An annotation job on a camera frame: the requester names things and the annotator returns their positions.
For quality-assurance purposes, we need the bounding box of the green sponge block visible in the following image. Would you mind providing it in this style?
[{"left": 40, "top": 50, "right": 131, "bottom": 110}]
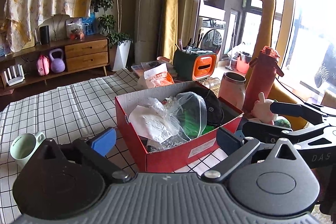
[{"left": 183, "top": 120, "right": 214, "bottom": 139}]

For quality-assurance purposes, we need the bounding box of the clear bag with black item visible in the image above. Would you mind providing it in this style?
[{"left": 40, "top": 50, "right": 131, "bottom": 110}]
[{"left": 165, "top": 86, "right": 225, "bottom": 133}]

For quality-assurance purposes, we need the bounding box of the white paper napkin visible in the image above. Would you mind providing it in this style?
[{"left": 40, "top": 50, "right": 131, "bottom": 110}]
[{"left": 129, "top": 98, "right": 179, "bottom": 144}]

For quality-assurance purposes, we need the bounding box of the bubble wrap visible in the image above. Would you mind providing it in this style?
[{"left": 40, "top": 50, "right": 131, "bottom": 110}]
[{"left": 147, "top": 103, "right": 190, "bottom": 152}]

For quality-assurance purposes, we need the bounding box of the pink bunny plush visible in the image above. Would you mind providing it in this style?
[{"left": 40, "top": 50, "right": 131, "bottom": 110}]
[{"left": 251, "top": 92, "right": 278, "bottom": 125}]

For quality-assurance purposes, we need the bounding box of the red cardboard box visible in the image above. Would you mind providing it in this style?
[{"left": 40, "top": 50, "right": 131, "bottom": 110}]
[{"left": 115, "top": 81, "right": 243, "bottom": 172}]

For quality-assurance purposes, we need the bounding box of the checkered tablecloth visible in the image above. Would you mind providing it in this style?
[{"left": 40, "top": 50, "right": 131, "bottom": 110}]
[{"left": 0, "top": 68, "right": 229, "bottom": 224}]

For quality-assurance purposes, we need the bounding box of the red water bottle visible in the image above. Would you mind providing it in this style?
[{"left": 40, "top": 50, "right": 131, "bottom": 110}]
[{"left": 243, "top": 46, "right": 284, "bottom": 113}]

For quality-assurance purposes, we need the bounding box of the mint green mug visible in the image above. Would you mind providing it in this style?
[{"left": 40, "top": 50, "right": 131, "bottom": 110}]
[{"left": 10, "top": 131, "right": 46, "bottom": 169}]

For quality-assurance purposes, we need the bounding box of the purple kettlebell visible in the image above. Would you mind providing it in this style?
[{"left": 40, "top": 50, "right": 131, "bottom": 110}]
[{"left": 49, "top": 48, "right": 66, "bottom": 73}]

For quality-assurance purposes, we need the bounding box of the wooden tv cabinet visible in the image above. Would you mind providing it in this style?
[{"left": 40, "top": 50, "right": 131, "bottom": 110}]
[{"left": 1, "top": 34, "right": 109, "bottom": 92}]

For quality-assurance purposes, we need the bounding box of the orange white snack bag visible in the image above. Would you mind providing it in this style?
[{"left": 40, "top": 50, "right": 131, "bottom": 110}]
[{"left": 137, "top": 63, "right": 174, "bottom": 89}]

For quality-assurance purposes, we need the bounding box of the green orange organizer box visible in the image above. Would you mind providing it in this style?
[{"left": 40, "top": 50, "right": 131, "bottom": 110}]
[{"left": 173, "top": 49, "right": 217, "bottom": 81}]

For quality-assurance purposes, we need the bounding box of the washing machine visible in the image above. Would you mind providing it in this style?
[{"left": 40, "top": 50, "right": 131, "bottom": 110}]
[{"left": 199, "top": 17, "right": 226, "bottom": 55}]

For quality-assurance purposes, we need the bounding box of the white router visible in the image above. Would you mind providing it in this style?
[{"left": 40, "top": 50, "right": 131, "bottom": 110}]
[{"left": 3, "top": 64, "right": 25, "bottom": 86}]

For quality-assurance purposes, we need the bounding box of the yellow giraffe toy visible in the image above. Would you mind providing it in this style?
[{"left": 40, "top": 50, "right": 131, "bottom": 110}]
[{"left": 245, "top": 0, "right": 309, "bottom": 130}]

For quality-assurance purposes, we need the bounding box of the standing air conditioner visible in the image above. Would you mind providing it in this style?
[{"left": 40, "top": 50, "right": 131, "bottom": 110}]
[{"left": 134, "top": 0, "right": 163, "bottom": 65}]

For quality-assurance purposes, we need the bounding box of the bag of fruit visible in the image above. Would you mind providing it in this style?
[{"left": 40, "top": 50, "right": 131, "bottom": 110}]
[{"left": 66, "top": 18, "right": 85, "bottom": 40}]

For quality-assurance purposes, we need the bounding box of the black cylinder speaker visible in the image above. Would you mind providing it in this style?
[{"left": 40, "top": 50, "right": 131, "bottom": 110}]
[{"left": 39, "top": 26, "right": 50, "bottom": 45}]

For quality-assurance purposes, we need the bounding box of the yellow curtain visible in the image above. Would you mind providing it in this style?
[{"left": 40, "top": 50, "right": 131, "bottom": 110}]
[{"left": 159, "top": 0, "right": 178, "bottom": 60}]

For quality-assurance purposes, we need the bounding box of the potted green tree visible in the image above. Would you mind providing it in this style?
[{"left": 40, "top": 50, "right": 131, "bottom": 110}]
[{"left": 91, "top": 0, "right": 133, "bottom": 72}]

